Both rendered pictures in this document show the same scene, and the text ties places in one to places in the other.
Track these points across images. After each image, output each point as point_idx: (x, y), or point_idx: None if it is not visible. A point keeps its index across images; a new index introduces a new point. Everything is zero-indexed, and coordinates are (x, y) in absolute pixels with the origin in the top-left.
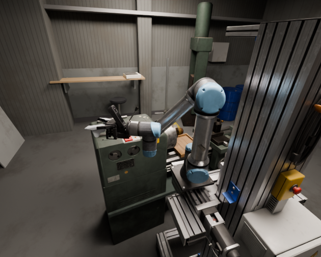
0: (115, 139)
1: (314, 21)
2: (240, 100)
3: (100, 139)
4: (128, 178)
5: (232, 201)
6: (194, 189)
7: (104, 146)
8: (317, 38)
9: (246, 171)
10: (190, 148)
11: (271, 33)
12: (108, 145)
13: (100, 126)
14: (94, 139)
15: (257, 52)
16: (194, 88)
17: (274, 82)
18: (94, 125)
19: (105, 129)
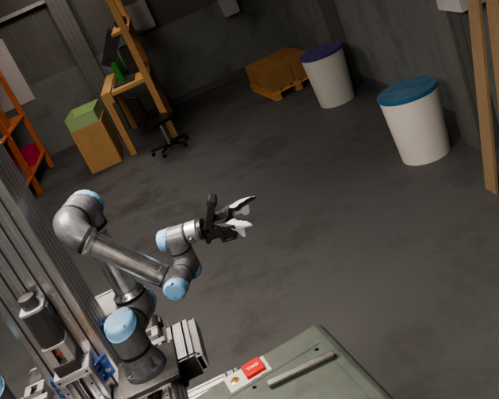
0: (285, 358)
1: (0, 146)
2: (39, 241)
3: (323, 348)
4: None
5: None
6: None
7: (305, 333)
8: (8, 155)
9: (84, 290)
10: (127, 309)
11: None
12: (295, 338)
13: (234, 203)
14: (340, 346)
15: (7, 186)
16: (88, 210)
17: (26, 198)
18: (375, 397)
19: (327, 386)
